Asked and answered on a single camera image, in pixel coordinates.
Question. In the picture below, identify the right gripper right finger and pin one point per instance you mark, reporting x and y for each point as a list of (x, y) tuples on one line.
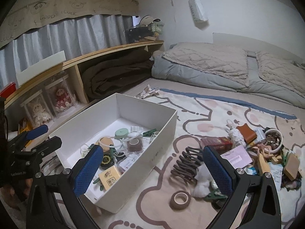
[(263, 210)]

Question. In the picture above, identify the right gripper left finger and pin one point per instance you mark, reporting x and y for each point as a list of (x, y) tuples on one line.
[(43, 210)]

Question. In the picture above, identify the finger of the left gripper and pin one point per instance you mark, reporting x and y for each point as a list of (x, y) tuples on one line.
[(45, 148), (21, 140)]

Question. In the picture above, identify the brown tape roll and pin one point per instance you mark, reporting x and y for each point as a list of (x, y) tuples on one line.
[(180, 200), (135, 145)]

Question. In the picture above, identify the yellow small box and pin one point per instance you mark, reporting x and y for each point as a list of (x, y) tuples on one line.
[(109, 177)]

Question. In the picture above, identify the black yellow round tin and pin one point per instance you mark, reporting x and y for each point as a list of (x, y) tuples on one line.
[(107, 161)]

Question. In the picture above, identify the white dress doll case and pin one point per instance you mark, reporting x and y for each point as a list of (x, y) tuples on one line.
[(37, 110)]

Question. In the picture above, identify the green clothespin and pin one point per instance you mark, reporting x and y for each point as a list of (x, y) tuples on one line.
[(215, 195)]

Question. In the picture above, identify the wooden bedside shelf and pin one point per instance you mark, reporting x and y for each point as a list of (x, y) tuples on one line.
[(74, 68)]

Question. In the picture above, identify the white receipt paper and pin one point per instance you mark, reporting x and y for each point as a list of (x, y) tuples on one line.
[(276, 170)]

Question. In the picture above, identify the round wooden lid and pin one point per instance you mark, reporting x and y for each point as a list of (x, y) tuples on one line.
[(106, 143)]

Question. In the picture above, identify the pink card booklet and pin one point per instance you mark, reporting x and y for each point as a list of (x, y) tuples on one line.
[(237, 157)]

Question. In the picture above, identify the clear plastic case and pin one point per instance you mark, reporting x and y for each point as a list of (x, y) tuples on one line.
[(126, 163)]

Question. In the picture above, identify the red dress doll case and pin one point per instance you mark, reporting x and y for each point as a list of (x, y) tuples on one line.
[(63, 101)]

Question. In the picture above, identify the red plastic container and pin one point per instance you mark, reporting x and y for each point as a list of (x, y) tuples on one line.
[(8, 90)]

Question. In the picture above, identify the white mesh pouch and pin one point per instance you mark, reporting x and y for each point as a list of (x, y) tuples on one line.
[(204, 179)]

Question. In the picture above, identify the mint green round tin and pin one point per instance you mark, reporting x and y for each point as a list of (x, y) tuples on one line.
[(121, 133)]

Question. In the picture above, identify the dark red small box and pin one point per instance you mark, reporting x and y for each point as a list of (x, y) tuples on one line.
[(220, 144)]

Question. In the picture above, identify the brown leather wallet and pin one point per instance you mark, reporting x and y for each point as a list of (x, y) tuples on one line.
[(248, 134)]

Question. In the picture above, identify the white bowl with trinkets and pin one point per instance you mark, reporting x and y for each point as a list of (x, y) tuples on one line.
[(273, 141)]

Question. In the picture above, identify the white cardboard box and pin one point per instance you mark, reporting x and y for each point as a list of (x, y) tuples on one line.
[(114, 147)]

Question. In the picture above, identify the cartoon print blanket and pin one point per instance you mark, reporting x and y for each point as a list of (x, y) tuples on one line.
[(168, 179)]

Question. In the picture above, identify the brown hair claw clip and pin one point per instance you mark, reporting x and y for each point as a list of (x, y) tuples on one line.
[(186, 166)]

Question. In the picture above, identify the white foam board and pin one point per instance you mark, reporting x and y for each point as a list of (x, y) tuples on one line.
[(40, 67)]

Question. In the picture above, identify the dark brown folded blanket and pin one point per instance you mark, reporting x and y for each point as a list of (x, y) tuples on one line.
[(117, 74)]

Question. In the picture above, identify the grey curtain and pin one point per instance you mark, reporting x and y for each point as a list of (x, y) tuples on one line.
[(75, 37)]

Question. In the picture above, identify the beige cartoon valance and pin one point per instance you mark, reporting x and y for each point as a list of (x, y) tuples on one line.
[(44, 12)]

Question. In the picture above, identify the grey folded duvet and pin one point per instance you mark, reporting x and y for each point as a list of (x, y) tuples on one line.
[(167, 70)]

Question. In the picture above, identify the black bag on shelf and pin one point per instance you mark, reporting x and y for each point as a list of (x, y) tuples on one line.
[(139, 33)]

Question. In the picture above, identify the right beige pillow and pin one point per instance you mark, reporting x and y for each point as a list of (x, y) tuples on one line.
[(277, 70)]

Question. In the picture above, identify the beige pillow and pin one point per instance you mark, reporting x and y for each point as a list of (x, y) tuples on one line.
[(226, 61), (277, 70)]

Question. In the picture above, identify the left beige pillow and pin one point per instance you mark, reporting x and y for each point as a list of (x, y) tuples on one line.
[(226, 61)]

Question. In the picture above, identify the white cap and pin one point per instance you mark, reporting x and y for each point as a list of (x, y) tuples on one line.
[(147, 20)]

